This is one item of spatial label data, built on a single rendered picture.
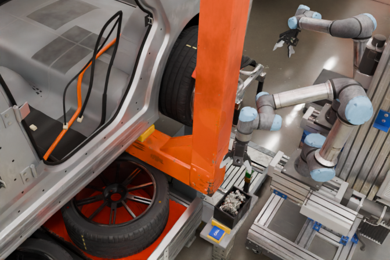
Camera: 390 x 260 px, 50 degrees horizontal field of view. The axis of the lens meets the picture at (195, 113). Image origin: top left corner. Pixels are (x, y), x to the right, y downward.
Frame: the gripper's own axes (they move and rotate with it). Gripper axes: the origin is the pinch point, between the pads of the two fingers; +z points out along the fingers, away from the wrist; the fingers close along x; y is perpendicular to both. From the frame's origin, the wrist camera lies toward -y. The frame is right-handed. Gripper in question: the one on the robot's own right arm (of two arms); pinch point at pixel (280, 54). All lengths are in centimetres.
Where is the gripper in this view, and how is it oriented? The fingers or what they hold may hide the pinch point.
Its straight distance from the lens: 300.0
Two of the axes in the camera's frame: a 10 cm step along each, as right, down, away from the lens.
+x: 8.3, 2.6, 5.0
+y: 4.0, 3.5, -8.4
